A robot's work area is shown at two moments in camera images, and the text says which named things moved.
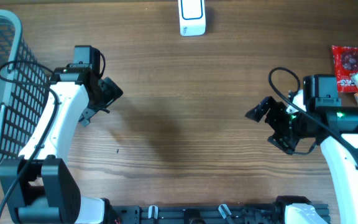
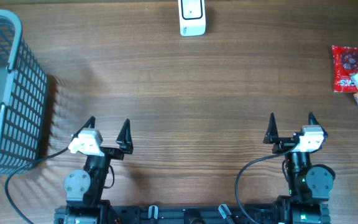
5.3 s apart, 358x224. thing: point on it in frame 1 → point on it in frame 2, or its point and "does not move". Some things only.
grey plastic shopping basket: (15, 90) does not move
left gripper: (111, 92) → (122, 139)
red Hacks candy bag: (347, 60) does not move
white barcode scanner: (192, 17) does not move
